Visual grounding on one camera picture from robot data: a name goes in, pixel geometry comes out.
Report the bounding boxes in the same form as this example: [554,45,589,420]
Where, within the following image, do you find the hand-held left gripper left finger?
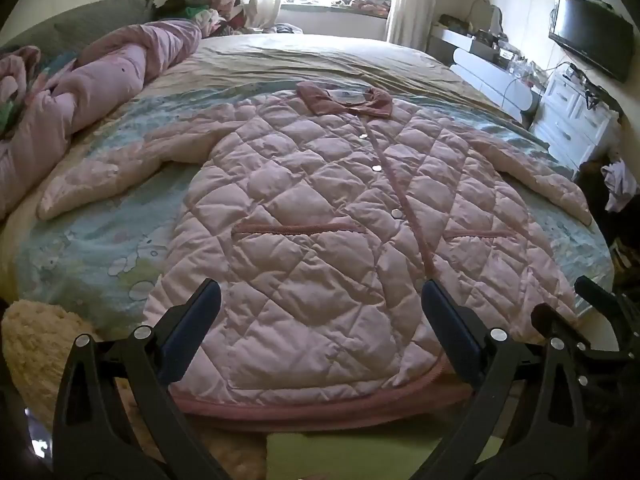
[52,277,231,480]

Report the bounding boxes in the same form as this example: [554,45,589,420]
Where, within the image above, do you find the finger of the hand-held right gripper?
[574,275,633,323]
[531,304,636,376]

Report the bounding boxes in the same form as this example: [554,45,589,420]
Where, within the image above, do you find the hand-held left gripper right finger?
[415,280,583,480]

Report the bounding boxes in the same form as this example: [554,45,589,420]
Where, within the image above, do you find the pink quilted coat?
[37,81,593,423]

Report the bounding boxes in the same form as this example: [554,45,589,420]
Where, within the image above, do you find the pile of colourful clothes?
[152,0,261,37]

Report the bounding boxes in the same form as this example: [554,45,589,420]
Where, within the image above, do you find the clothes on windowsill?
[327,0,392,17]

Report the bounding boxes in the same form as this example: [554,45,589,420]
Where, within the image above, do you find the white crumpled cloth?
[601,159,640,213]

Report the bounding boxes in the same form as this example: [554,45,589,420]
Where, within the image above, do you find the cartoon printed bedsheet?
[10,80,616,331]

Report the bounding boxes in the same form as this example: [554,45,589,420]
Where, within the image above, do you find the green mat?
[265,427,503,480]

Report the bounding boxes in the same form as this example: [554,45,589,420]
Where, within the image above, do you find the white drawer cabinet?
[529,66,622,170]

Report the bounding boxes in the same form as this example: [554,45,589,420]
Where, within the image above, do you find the white desk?
[429,24,542,113]

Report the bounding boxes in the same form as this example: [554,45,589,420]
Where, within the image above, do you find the pink duvet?
[0,19,203,221]

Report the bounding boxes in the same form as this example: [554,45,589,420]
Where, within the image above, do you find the black television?
[548,0,635,84]

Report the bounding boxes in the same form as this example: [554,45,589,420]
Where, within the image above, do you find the beige bedsheet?
[120,34,531,126]

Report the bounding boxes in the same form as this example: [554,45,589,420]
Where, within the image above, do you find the pink green printed cloth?
[0,44,43,138]

